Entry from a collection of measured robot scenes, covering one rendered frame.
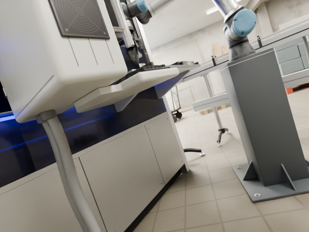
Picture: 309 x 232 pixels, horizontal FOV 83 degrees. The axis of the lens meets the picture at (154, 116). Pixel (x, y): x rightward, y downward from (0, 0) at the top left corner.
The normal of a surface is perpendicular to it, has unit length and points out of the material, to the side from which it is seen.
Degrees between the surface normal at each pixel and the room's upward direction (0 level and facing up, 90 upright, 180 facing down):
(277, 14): 90
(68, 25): 90
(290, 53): 90
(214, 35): 90
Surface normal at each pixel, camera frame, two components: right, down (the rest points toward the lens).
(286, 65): -0.18, 0.14
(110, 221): 0.77, -0.22
